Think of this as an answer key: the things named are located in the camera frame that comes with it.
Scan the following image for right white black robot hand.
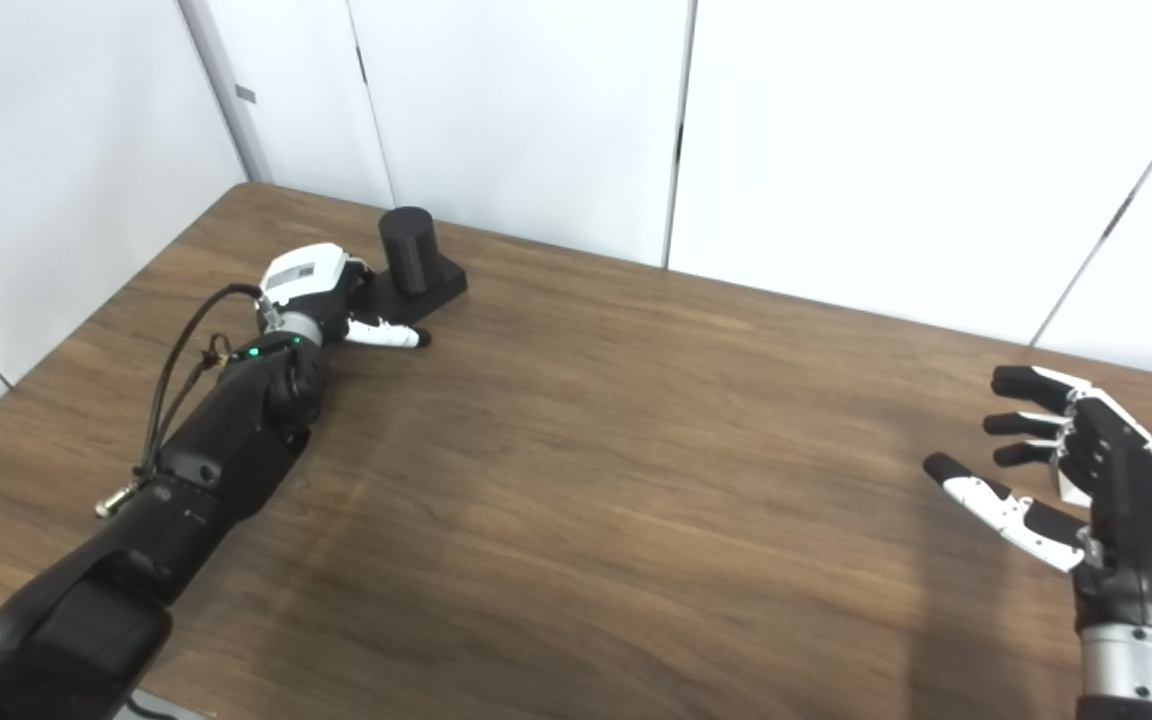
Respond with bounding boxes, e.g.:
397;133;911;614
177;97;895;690
922;364;1152;649

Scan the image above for black cylinder peg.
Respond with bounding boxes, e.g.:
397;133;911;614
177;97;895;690
351;206;469;326

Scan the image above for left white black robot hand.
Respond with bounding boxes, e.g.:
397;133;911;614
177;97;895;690
256;243;432;351

